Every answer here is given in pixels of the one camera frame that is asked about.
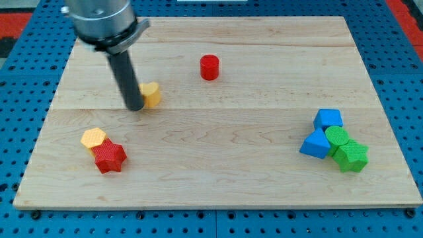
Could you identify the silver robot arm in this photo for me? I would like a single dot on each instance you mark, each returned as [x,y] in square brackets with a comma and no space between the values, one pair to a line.
[111,27]

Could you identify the green star block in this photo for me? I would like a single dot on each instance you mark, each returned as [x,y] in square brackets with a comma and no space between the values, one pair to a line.
[351,157]

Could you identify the yellow hexagon block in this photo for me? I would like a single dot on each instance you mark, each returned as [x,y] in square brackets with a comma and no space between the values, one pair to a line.
[93,138]

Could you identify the light wooden board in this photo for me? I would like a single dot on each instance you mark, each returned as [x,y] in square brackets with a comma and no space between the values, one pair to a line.
[231,143]

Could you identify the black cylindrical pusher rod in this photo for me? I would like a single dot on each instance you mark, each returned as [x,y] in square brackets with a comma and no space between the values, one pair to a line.
[124,74]

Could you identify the yellow heart block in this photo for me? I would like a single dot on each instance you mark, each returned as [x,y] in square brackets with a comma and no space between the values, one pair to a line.
[150,93]

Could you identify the blue triangle block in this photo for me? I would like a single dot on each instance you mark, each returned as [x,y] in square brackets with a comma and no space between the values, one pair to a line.
[316,144]

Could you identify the red star block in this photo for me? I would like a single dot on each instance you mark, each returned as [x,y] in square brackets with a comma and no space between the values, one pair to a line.
[109,156]

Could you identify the blue pentagon block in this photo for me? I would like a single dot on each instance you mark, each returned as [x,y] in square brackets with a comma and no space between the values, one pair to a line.
[326,117]

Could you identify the green cylinder block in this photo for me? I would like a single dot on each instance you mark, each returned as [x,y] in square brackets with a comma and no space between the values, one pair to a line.
[336,136]

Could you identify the red cylinder block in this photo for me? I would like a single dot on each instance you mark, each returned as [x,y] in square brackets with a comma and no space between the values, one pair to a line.
[209,67]

